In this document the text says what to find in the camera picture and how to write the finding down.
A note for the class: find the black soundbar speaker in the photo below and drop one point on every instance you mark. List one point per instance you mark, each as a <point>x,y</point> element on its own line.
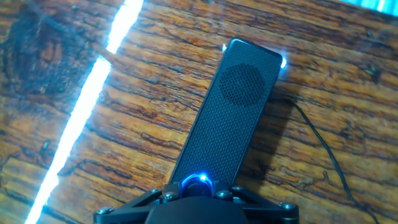
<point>230,124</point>

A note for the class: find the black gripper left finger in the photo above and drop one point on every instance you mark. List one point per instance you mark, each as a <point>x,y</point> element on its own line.
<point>130,213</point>

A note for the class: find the blue lit speaker knob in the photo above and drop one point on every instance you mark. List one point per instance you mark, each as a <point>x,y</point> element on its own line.
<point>197,183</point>

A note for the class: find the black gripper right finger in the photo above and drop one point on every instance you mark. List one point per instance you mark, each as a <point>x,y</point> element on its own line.
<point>267,213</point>

